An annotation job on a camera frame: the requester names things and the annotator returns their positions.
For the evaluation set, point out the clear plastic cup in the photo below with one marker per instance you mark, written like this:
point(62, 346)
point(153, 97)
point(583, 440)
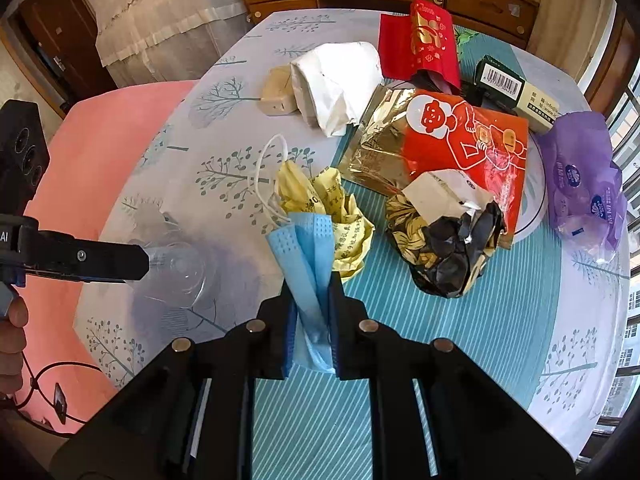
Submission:
point(175, 280)

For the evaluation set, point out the small beige box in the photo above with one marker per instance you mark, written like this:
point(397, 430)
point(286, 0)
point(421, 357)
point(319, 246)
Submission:
point(277, 95)

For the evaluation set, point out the dark green carton box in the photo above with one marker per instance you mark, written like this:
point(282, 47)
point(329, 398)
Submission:
point(505, 86)

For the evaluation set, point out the black and gold crumpled wrapper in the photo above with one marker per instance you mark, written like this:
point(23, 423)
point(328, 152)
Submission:
point(450, 255)

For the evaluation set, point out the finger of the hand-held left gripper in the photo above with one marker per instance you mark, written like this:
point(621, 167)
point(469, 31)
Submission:
point(95, 257)

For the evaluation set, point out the red envelope with gold print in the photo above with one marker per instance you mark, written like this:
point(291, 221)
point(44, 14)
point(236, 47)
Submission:
point(431, 55)

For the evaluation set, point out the purple plastic wrapper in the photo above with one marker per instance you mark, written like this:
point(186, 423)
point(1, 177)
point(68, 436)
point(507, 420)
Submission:
point(580, 170)

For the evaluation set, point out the pink bed sheet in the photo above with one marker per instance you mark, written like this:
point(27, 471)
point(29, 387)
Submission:
point(100, 135)

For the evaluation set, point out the red and gold snack bag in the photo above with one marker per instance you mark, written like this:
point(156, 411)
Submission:
point(475, 145)

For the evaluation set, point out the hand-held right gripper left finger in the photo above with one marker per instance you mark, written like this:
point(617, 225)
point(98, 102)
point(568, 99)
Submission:
point(287, 332)

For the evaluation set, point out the yellow crumpled paper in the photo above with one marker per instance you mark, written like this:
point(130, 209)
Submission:
point(346, 210)

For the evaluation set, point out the white crumpled paper bag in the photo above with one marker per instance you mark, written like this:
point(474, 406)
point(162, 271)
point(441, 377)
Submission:
point(340, 80)

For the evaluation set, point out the brown wooden door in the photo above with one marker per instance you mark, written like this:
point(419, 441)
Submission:
point(60, 25)

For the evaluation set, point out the white cloth cover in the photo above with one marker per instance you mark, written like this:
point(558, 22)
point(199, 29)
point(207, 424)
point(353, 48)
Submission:
point(160, 10)

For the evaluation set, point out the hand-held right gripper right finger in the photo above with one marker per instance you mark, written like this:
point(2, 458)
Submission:
point(334, 332)

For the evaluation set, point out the green crumpled paper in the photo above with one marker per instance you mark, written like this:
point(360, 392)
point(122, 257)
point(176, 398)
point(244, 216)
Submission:
point(465, 38)

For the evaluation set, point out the blue face mask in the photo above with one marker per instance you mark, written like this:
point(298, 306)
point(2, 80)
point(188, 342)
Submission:
point(310, 260)

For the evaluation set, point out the person's left hand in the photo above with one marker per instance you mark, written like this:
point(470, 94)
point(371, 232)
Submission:
point(11, 345)

